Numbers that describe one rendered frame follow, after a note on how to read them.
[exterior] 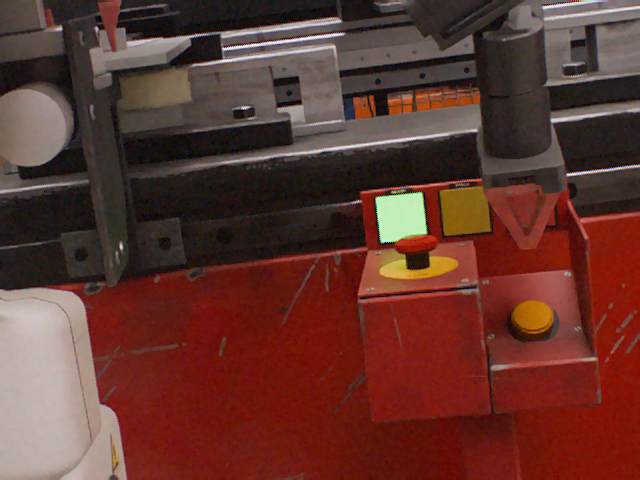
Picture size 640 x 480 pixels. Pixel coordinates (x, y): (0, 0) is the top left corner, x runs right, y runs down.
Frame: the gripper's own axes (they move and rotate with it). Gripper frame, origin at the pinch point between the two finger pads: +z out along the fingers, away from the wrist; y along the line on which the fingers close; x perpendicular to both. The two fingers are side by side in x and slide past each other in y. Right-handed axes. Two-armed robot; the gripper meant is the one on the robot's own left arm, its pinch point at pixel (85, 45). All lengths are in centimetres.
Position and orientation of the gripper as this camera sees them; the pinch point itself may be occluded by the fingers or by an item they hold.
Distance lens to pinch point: 120.2
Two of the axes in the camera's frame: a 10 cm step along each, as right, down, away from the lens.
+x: 1.0, 6.8, -7.3
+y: -9.9, 1.4, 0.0
